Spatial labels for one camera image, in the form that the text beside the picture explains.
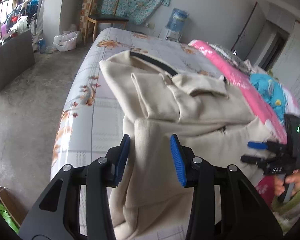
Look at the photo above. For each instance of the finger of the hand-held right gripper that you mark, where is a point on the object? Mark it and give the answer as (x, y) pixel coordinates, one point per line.
(257, 145)
(251, 159)

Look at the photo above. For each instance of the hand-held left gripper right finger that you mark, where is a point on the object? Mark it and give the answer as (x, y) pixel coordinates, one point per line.
(178, 160)

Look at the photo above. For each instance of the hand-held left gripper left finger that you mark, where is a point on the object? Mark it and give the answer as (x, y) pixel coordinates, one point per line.
(121, 160)

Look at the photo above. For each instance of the beige zip jacket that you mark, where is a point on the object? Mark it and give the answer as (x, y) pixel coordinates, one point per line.
(190, 110)

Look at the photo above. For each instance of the person's right forearm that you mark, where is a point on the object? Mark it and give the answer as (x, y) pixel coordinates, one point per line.
(292, 205)

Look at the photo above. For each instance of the pile of clothes and bags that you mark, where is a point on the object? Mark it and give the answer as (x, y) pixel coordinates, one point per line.
(20, 20)

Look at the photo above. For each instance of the person's right hand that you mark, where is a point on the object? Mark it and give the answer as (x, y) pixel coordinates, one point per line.
(296, 180)

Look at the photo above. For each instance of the bed with floral grid sheet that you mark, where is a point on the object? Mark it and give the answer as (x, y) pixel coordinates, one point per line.
(102, 120)

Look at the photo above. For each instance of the blue cartoon print cloth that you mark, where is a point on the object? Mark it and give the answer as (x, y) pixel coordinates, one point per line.
(267, 87)

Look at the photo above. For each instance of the pink floral blanket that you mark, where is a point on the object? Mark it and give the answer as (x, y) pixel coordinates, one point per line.
(230, 62)

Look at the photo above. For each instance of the dark patterned pillow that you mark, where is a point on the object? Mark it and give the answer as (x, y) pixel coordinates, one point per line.
(230, 55)

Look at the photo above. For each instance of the grey door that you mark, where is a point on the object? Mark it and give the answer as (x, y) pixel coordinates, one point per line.
(250, 30)

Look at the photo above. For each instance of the brown cardboard box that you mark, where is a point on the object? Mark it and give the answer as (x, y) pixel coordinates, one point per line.
(5, 195)

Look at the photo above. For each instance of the white water dispenser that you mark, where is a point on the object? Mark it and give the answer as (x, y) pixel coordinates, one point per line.
(172, 35)

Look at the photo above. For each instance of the green paper bag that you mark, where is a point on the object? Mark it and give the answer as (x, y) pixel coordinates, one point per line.
(8, 217)

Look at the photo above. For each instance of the white plastic bag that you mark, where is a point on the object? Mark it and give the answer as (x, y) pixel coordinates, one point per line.
(65, 41)

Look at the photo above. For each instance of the blue water bottle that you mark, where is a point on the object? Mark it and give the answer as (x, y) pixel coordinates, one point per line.
(177, 18)

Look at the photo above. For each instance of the wooden chair with dark seat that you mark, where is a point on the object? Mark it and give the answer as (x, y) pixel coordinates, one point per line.
(107, 18)

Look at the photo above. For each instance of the dark grey cabinet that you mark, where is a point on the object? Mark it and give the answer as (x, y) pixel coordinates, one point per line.
(10, 57)

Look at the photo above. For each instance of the patterned cardboard box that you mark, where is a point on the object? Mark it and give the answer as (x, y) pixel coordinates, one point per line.
(86, 7)

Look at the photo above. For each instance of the wall power outlet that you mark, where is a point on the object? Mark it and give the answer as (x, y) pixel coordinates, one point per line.
(150, 25)

